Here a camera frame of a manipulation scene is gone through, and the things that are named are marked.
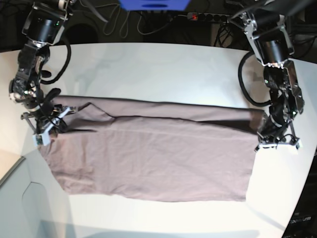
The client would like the black power strip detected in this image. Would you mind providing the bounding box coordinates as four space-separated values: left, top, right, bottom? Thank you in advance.
187 12 229 24

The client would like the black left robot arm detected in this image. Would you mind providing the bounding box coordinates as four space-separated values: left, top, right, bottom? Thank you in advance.
229 0 311 149

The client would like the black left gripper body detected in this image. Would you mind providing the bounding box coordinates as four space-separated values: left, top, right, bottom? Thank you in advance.
257 112 297 144

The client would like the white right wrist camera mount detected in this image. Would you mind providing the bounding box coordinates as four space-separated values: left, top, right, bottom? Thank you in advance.
21 106 78 146

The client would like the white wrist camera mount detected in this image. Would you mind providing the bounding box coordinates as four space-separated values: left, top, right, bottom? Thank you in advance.
21 106 78 146
254 134 302 154

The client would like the grey looped cable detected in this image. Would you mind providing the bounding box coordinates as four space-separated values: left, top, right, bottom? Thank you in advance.
103 4 174 38

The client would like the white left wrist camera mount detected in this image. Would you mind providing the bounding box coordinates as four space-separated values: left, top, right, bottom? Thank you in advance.
254 134 302 154

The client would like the white cardboard box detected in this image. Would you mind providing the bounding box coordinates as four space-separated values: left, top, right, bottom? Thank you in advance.
0 158 50 238

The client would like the blue plastic bin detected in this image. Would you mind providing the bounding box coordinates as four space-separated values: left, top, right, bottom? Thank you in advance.
119 0 190 11

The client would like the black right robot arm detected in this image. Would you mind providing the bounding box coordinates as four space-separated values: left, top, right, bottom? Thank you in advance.
9 0 72 138

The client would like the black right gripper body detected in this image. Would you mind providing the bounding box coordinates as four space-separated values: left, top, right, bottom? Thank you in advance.
24 104 67 134

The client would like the mauve grey t-shirt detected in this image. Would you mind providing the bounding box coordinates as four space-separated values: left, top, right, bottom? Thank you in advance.
39 96 264 202

